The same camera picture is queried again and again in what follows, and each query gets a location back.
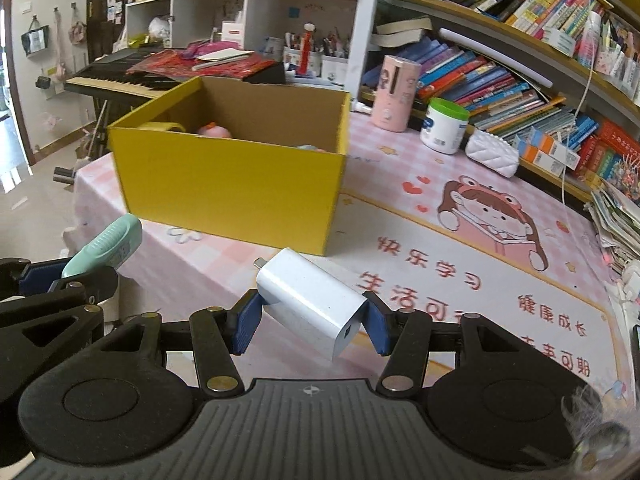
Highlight pink round plush toy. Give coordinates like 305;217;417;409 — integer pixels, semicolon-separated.
198;122;232;139

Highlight white jar green lid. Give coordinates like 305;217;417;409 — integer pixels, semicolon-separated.
420;98;470;155

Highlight wooden bookshelf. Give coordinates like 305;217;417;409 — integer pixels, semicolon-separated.
344;0;640;206

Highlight white charging cable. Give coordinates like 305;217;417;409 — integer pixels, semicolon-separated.
560;0;601;206

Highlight yellow cardboard box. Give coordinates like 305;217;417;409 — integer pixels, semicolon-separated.
108;77;350;256

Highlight orange white medicine box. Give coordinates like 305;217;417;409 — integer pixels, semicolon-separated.
514;128;580;177

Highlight white pen holder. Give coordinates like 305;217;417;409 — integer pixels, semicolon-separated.
283;47;348;86

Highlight mint green utility knife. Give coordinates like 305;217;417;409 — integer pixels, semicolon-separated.
61;214;143;278

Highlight white cubby shelf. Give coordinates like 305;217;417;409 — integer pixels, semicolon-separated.
125;0;358;51

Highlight red paper packets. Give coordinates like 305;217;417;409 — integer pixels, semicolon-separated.
126;49;285;84

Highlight white charger block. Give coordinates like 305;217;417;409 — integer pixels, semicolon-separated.
254;248;366;360

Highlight black electronic keyboard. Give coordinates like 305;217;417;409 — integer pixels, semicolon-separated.
63;49;254;101

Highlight white quilted purse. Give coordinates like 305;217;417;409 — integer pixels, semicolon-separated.
464;129;520;179

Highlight red boxed book set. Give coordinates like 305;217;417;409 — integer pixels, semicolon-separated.
574;119;639;191

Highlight yellow tape roll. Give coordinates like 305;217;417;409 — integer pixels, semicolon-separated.
139;122;186;133

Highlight stack of papers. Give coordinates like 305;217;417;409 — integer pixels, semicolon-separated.
585;182;640;274

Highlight pink cylindrical humidifier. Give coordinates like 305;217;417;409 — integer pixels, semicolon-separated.
371;55;421;133

